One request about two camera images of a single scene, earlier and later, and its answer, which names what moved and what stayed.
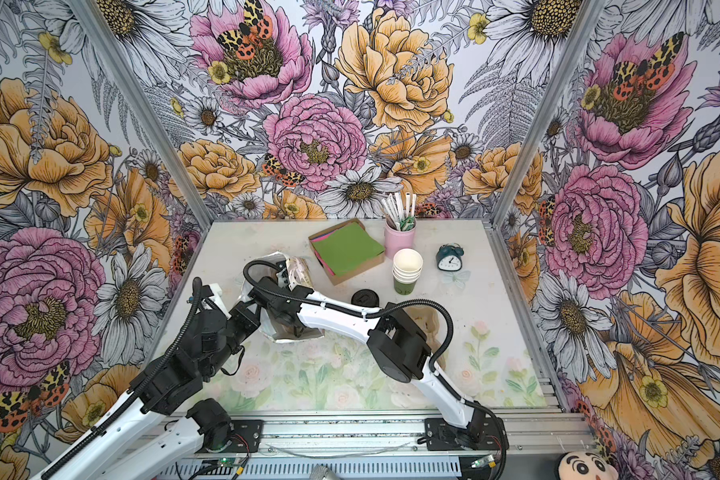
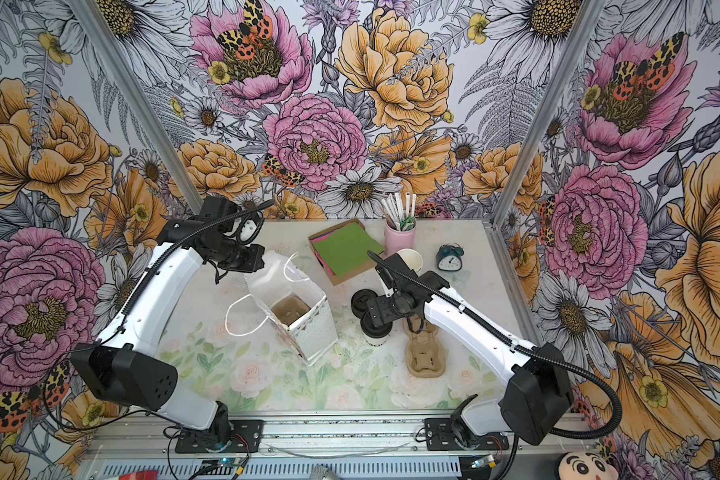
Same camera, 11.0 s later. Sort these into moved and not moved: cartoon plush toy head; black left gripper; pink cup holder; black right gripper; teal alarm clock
Moved: black right gripper; black left gripper
Not moved: cartoon plush toy head; teal alarm clock; pink cup holder
